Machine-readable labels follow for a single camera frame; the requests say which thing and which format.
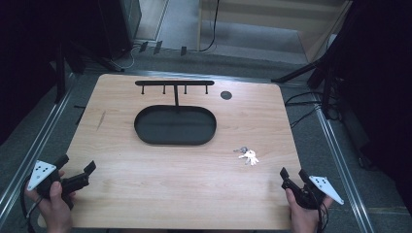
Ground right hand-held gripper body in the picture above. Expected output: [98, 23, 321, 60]
[281, 175, 345, 211]

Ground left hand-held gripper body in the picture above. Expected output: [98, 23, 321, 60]
[27, 159, 90, 209]

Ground bunch of keys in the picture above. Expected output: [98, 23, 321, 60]
[232, 146, 260, 167]

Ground black key rack with tray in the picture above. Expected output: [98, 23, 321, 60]
[133, 79, 218, 147]

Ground person's right hand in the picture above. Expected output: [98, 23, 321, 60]
[285, 188, 334, 233]

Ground person's left hand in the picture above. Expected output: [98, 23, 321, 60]
[23, 171, 77, 233]

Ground black stand leg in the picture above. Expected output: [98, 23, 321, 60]
[271, 60, 325, 84]

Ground black cabinet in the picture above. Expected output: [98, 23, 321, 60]
[96, 0, 143, 60]

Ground metal floor rail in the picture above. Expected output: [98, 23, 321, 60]
[314, 105, 377, 233]
[0, 73, 77, 227]

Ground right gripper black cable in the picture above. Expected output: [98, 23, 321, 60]
[316, 199, 329, 233]

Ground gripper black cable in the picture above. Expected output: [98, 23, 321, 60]
[19, 179, 45, 233]
[316, 199, 329, 233]

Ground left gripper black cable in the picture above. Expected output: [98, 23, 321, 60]
[19, 179, 45, 233]

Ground black floor cables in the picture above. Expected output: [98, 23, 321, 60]
[284, 91, 326, 129]

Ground black stand post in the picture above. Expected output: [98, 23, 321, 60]
[53, 40, 67, 105]

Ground white floor cable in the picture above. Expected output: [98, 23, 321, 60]
[109, 46, 136, 71]

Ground hanging black cable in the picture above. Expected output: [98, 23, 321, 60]
[198, 0, 222, 53]

